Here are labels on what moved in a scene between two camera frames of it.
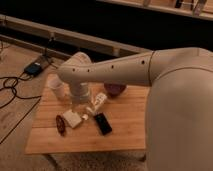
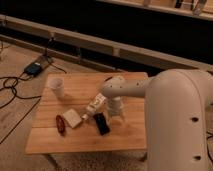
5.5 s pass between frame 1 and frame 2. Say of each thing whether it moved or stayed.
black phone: stayed
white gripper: moved
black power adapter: stayed
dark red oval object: stayed
